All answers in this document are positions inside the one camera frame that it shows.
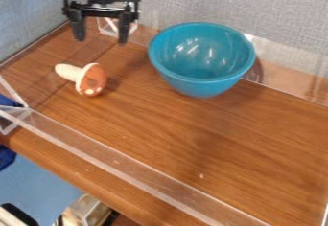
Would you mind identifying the clear acrylic corner bracket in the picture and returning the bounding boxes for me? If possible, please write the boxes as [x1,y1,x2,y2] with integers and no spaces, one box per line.
[96,17,137,43]
[0,76,30,135]

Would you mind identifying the brown and white toy mushroom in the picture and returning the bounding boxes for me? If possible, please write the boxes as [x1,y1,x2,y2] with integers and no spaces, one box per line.
[54,63,105,97]

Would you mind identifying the clear acrylic barrier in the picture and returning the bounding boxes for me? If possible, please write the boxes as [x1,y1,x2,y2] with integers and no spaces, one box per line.
[0,105,271,226]
[129,26,328,107]

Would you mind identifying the clear acrylic back barrier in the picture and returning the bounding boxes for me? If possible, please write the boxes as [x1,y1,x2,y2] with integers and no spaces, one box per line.
[129,26,328,107]

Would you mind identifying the clear acrylic front barrier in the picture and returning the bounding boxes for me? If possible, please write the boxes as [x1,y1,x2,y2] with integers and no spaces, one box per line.
[0,105,271,226]

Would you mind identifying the blue object at left edge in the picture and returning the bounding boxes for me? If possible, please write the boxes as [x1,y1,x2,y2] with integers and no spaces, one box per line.
[0,94,21,171]

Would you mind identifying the black white object bottom left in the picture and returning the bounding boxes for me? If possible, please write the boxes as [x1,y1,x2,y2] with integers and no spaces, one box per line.
[0,203,40,226]

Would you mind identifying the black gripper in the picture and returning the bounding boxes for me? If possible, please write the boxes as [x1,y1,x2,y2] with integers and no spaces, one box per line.
[61,0,140,44]

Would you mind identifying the blue bowl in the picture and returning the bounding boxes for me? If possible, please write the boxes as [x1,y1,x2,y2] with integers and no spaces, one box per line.
[147,22,255,98]

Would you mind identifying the clear acrylic left corner bracket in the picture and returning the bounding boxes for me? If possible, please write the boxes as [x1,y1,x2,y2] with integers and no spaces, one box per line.
[0,76,30,135]

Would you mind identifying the metallic object under table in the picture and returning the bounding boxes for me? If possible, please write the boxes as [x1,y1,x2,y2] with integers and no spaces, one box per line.
[52,194,112,226]

